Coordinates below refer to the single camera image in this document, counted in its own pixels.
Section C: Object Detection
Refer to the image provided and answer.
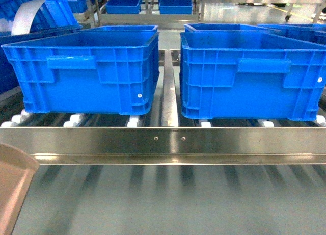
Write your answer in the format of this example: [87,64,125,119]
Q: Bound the beige plastic dustpan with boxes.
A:
[1,144,39,234]

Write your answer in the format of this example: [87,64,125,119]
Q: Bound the blue crate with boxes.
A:
[83,25,158,32]
[180,31,325,121]
[258,24,325,45]
[2,31,159,115]
[184,23,282,34]

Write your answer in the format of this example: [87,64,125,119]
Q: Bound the steel roller shelf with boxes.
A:
[1,50,325,165]

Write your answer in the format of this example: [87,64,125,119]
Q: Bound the blue crate left front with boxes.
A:
[2,31,159,115]

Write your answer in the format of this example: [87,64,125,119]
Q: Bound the blue crate far right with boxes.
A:
[258,24,325,45]

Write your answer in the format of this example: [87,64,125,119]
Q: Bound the blue crate right front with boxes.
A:
[180,31,325,121]

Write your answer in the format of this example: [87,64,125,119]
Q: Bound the blue crate rear right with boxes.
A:
[184,23,282,34]

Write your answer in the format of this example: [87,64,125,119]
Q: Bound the blue crate rear left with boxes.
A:
[83,25,158,32]

